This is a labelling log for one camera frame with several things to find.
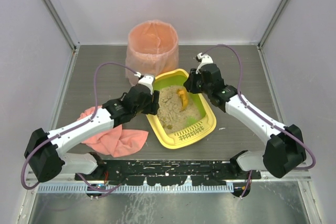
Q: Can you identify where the white slotted cable duct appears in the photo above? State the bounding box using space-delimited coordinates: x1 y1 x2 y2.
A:
37 183 234 194

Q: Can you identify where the bin with pink bag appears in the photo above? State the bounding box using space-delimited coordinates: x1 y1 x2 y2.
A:
125 20 179 77

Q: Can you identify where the orange litter scoop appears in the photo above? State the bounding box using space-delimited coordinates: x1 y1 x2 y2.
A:
176 88 188 111

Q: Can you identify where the yellow green litter box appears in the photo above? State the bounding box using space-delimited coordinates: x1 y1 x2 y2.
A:
147 69 216 149

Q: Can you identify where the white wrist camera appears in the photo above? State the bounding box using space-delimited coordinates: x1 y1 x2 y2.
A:
196 53 213 74
138 74 155 94

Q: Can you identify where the beige cat litter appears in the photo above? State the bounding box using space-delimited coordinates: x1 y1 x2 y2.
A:
157 86 202 134

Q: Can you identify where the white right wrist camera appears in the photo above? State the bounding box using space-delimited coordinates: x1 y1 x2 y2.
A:
196 53 213 74

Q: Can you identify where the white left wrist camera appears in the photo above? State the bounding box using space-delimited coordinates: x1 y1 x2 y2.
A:
138 74 155 94

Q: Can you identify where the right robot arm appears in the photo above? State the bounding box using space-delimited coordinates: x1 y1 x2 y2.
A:
183 63 307 178

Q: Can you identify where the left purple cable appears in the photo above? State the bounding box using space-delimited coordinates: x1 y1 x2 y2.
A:
20 62 142 190

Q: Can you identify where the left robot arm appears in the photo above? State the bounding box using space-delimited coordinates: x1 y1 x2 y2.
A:
24 84 160 183

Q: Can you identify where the pink cloth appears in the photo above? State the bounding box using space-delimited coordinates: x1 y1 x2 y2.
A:
76 105 150 158

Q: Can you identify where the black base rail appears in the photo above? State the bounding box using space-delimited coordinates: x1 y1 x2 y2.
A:
83 159 248 186

